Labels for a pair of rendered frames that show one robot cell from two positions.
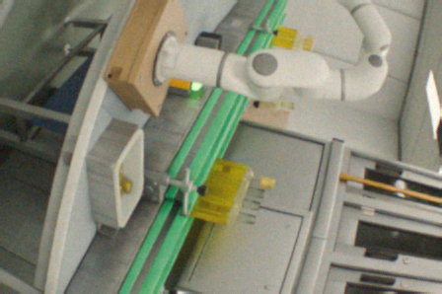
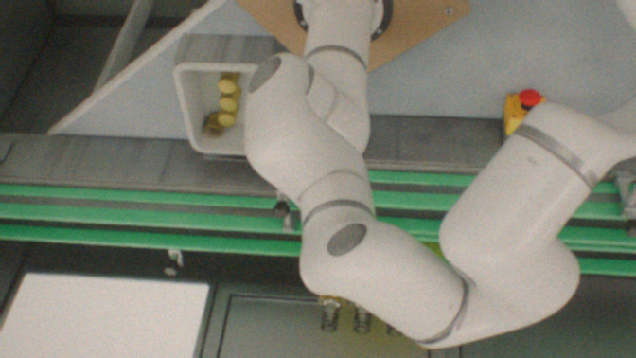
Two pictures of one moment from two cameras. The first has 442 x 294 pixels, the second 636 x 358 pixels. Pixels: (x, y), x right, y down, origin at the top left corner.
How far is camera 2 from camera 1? 133 cm
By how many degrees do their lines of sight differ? 60
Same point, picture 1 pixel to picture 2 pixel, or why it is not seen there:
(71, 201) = (143, 60)
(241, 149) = (585, 317)
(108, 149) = (205, 48)
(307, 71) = (255, 126)
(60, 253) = (101, 93)
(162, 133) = (388, 138)
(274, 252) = not seen: outside the picture
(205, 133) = (428, 192)
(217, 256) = (296, 321)
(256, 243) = not seen: outside the picture
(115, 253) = (178, 168)
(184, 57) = (315, 13)
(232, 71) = not seen: hidden behind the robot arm
